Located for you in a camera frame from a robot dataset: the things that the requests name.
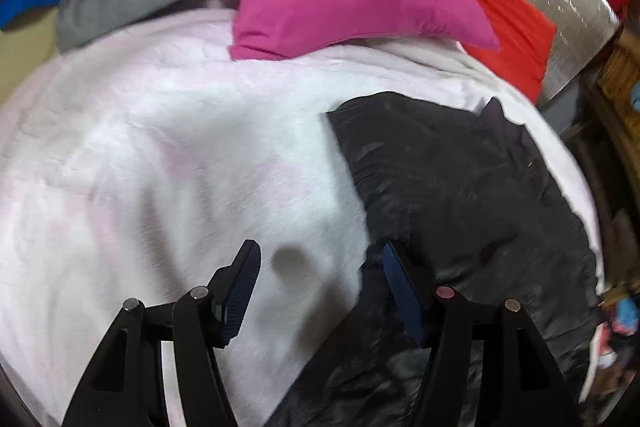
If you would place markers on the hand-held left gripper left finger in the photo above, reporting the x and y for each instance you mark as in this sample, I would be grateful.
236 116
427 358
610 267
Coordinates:
239 302

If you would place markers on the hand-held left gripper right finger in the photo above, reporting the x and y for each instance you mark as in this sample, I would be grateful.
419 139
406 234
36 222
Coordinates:
402 293

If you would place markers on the black garment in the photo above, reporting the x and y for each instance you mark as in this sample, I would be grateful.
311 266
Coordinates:
450 187

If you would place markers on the white pink blanket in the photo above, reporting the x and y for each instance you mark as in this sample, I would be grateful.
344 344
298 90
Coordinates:
175 157

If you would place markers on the wooden shelf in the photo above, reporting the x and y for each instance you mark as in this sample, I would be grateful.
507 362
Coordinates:
612 117

